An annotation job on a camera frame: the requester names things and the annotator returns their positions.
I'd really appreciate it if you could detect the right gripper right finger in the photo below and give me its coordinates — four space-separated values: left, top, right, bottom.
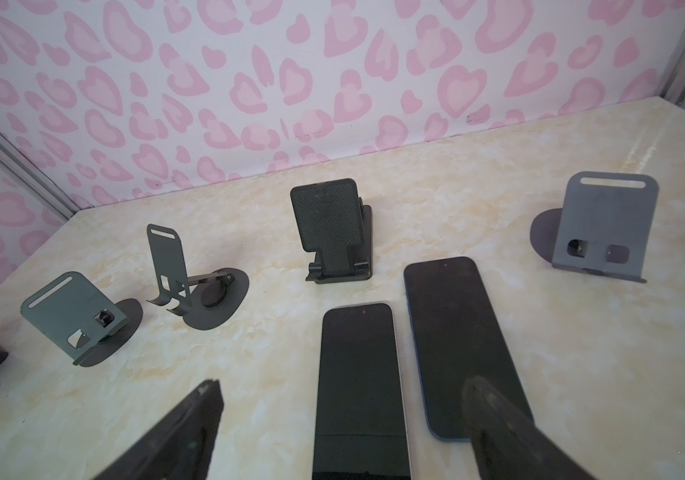
462 376 593 479

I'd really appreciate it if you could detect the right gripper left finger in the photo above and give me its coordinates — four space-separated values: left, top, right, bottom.
98 379 224 479

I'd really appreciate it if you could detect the blue phone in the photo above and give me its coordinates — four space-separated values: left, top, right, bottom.
403 256 533 441

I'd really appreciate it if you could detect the silver phone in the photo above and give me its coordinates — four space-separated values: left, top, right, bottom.
312 303 411 479

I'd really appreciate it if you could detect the round stand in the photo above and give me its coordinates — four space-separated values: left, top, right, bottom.
529 171 659 283
146 224 250 331
20 271 144 368

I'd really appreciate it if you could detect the left aluminium corner post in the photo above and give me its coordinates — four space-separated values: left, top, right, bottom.
0 134 80 221

